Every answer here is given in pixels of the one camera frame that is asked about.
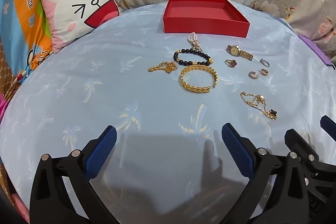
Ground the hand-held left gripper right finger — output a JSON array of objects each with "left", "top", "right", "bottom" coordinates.
[{"left": 221, "top": 123, "right": 308, "bottom": 224}]

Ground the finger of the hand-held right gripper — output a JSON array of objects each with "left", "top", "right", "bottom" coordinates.
[
  {"left": 320, "top": 115, "right": 336, "bottom": 136},
  {"left": 285, "top": 129, "right": 328, "bottom": 180}
]

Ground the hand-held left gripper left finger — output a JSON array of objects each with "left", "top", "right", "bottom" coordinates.
[{"left": 29, "top": 125, "right": 118, "bottom": 224}]

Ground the gold chain with black clover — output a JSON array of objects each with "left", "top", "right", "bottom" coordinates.
[{"left": 240, "top": 92, "right": 278, "bottom": 120}]

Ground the gold leaf bangle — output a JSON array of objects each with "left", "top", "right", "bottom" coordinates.
[{"left": 180, "top": 64, "right": 219, "bottom": 93}]

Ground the gold wristwatch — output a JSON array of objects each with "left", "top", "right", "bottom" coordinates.
[{"left": 226, "top": 45, "right": 254, "bottom": 61}]

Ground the black bead bracelet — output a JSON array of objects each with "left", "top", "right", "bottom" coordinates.
[{"left": 173, "top": 48, "right": 212, "bottom": 65}]

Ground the pearl bracelet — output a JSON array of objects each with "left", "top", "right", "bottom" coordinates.
[{"left": 187, "top": 32, "right": 203, "bottom": 52}]

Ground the red cardboard box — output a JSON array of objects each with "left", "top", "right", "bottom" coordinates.
[{"left": 162, "top": 0, "right": 250, "bottom": 38}]

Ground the light blue palm print sheet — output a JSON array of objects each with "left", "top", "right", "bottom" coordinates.
[{"left": 0, "top": 2, "right": 336, "bottom": 224}]

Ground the purple flat object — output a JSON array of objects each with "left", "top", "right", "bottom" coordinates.
[{"left": 298, "top": 34, "right": 335, "bottom": 67}]

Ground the pink cloth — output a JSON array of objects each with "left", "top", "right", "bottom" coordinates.
[{"left": 0, "top": 98, "right": 9, "bottom": 115}]

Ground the white cartoon face pillow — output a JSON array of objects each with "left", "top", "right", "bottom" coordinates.
[{"left": 39, "top": 0, "right": 120, "bottom": 54}]

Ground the colourful cartoon blanket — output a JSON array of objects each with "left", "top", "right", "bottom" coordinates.
[{"left": 0, "top": 0, "right": 66, "bottom": 98}]

